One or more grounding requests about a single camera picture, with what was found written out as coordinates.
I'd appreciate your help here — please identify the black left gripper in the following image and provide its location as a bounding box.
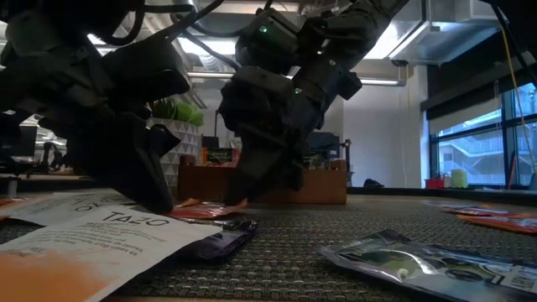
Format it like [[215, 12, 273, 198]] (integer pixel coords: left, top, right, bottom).
[[0, 37, 192, 214]]

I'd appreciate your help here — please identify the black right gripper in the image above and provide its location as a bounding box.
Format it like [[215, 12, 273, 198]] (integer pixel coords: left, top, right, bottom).
[[218, 8, 362, 206]]

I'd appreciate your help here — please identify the dark blackcurrant Ahmad tea packet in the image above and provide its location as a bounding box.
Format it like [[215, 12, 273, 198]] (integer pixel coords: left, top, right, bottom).
[[302, 153, 327, 170], [175, 220, 259, 263], [317, 228, 537, 302]]

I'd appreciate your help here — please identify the white orange Tazo tea packet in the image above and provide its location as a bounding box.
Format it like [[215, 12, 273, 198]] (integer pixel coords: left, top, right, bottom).
[[0, 204, 223, 302], [0, 190, 138, 227]]

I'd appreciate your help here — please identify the wooden tea organiser box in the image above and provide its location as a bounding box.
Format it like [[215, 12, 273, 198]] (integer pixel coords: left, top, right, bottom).
[[176, 154, 348, 206]]

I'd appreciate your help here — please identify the succulent in triangle-patterned pot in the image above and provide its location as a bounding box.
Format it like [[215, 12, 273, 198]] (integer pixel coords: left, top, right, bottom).
[[146, 98, 206, 189]]

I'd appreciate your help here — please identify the grey woven placemat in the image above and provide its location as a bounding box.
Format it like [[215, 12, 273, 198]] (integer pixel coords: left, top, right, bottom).
[[0, 195, 537, 297]]

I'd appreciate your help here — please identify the long tube ceiling light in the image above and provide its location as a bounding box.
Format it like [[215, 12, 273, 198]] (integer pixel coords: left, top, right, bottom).
[[186, 70, 407, 87]]

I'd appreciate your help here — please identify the yellow-green cylinder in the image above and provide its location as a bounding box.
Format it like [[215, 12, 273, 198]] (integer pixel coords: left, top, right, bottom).
[[451, 169, 469, 190]]

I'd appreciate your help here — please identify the large glass window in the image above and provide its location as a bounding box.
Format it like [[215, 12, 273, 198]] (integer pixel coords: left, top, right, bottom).
[[428, 81, 537, 189]]

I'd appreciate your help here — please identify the black post with knob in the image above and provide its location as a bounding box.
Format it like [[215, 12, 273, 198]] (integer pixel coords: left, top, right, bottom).
[[340, 138, 353, 173]]

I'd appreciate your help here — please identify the yellow hanging cable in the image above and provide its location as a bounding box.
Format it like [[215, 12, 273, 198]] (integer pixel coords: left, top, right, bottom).
[[500, 27, 537, 173]]

